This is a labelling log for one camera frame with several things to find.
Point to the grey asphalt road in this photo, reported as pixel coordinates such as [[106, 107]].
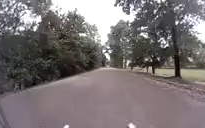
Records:
[[106, 96]]

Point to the dense green roadside bushes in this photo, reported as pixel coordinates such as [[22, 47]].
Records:
[[50, 53]]

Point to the brick building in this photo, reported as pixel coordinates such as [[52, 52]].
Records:
[[45, 31]]

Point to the row of trees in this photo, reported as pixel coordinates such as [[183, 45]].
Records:
[[163, 36]]

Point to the robot's own part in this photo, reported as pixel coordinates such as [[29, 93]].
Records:
[[66, 126]]

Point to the leaf-strewn dirt verge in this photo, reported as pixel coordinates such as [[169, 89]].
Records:
[[186, 86]]

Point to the green grass field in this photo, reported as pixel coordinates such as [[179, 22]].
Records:
[[190, 74]]

